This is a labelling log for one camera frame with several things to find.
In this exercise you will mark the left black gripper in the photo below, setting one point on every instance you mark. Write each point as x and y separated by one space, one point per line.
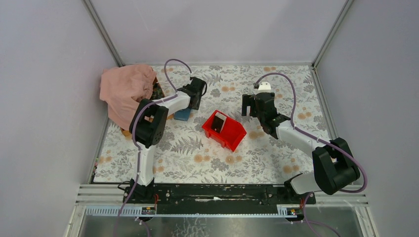
199 87

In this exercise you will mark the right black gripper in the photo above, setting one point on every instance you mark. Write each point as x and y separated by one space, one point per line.
253 102

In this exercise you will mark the blue card holder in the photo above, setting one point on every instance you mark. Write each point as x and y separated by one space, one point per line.
182 115

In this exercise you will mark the red plastic bin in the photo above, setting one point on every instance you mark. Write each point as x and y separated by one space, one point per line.
230 137

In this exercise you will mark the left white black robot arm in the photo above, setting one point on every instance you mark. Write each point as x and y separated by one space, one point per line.
149 121

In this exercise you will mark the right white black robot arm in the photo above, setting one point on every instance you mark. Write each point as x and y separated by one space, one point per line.
333 168

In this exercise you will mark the wooden organizer tray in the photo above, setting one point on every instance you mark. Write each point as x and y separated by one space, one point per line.
131 110

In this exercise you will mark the dark green patterned item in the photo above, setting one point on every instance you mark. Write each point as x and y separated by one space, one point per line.
157 92

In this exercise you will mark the floral patterned table mat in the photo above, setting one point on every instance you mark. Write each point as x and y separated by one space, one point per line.
186 155

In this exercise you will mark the pink cloth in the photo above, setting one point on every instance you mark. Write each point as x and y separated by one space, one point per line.
122 88

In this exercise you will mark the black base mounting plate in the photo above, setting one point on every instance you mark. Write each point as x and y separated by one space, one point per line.
212 198

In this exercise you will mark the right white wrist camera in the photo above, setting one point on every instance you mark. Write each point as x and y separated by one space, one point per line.
262 86

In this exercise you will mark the white slotted cable duct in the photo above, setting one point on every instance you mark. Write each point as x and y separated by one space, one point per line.
150 211

